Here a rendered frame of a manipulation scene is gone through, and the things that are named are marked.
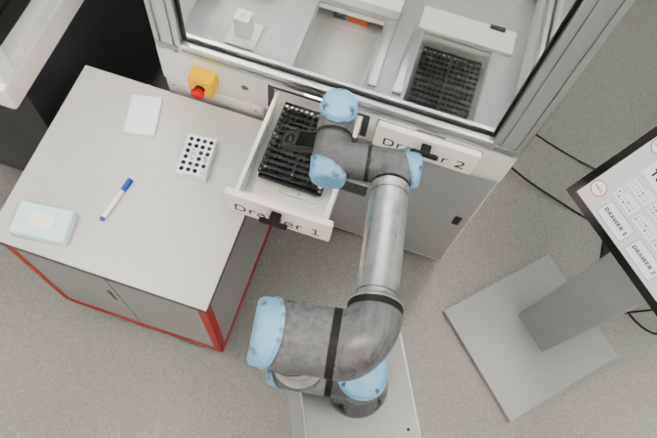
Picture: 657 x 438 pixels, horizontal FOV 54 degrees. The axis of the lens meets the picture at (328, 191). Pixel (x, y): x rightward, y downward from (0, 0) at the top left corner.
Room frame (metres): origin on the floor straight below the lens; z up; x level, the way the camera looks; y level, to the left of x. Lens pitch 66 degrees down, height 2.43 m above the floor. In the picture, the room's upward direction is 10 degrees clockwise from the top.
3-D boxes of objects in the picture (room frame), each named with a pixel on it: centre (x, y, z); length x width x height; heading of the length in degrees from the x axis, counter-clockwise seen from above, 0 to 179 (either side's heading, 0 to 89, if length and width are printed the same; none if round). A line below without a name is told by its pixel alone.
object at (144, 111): (0.88, 0.57, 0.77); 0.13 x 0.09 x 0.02; 5
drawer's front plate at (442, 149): (0.89, -0.24, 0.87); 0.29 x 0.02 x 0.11; 82
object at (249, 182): (0.82, 0.09, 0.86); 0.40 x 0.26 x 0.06; 172
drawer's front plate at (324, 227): (0.62, 0.12, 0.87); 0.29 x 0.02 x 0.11; 82
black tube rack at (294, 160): (0.81, 0.09, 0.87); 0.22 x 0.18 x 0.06; 172
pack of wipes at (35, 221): (0.51, 0.72, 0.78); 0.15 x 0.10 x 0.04; 89
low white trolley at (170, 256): (0.69, 0.52, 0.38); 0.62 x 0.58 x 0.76; 82
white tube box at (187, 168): (0.78, 0.38, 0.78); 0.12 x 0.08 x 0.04; 177
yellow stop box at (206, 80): (0.96, 0.40, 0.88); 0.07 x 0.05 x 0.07; 82
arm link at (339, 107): (0.70, 0.01, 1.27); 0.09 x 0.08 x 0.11; 0
